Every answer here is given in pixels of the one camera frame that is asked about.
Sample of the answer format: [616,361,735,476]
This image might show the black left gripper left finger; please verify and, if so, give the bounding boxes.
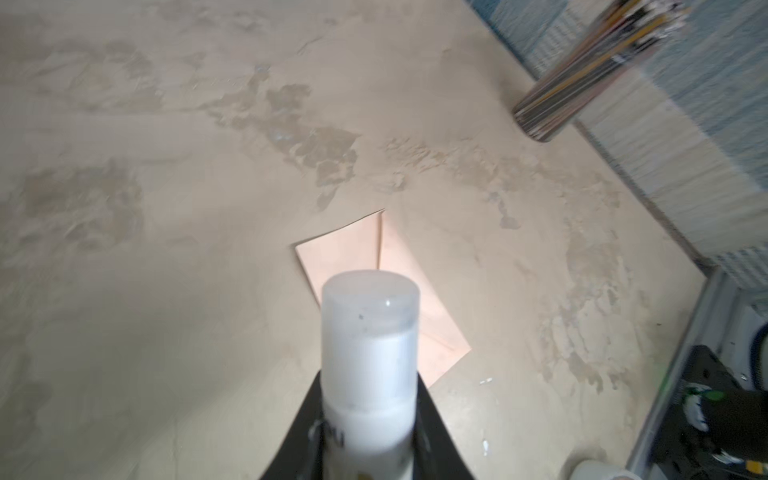
[261,372,324,480]

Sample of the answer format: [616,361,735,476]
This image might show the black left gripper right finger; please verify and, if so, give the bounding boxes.
[413,376,474,480]

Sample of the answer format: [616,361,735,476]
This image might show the white glue stick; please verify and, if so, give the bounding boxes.
[320,270,420,479]

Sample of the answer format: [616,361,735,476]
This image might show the pink envelope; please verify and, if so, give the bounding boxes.
[295,210,471,387]

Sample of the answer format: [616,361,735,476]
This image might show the cup of pencils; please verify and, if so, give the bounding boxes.
[513,0,690,142]

